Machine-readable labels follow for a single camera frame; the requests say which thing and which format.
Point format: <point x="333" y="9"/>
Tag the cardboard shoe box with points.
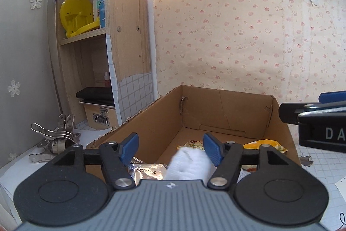
<point x="229" y="112"/>

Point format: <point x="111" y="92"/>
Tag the white framed board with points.
<point x="96" y="1"/>

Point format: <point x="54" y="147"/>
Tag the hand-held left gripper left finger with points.
<point x="131" y="147"/>

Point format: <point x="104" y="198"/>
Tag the white sock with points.
<point x="189" y="164"/>

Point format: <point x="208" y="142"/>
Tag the beige box with metal latch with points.
<point x="100" y="114"/>

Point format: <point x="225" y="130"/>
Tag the yellow plastic stand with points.
<point x="77" y="15"/>

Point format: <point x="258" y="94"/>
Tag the large metal spring clip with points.
<point x="40" y="157"/>
<point x="58" y="136"/>

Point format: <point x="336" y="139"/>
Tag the white paper sheet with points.
<point x="92" y="135"/>

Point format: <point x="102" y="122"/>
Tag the white tiled desktop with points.
<point x="324" y="168"/>

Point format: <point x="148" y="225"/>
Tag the silver foil packet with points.
<point x="147" y="170"/>

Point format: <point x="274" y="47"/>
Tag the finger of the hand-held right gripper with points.
<point x="333" y="97"/>
<point x="289" y="112"/>

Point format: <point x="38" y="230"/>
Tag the yellow snack packet with barcode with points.
<point x="266" y="145"/>

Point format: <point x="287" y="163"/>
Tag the wooden shelf unit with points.
<point x="127" y="30"/>

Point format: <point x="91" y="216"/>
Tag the yellow croissant snack packet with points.
<point x="192" y="145"/>

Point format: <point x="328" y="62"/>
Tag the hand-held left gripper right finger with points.
<point x="212" y="148"/>

